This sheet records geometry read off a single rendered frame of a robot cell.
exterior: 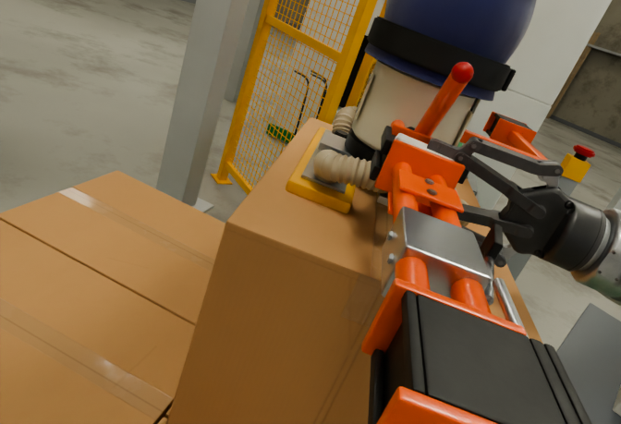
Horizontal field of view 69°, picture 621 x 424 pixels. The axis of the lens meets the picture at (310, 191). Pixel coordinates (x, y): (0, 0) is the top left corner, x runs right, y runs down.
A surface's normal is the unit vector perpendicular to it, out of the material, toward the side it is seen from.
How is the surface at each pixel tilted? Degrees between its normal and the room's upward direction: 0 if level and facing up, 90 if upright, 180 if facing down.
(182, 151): 90
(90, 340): 0
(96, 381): 0
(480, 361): 0
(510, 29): 87
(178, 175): 90
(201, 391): 90
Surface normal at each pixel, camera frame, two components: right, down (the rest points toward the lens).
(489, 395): 0.33, -0.86
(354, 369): -0.17, 0.36
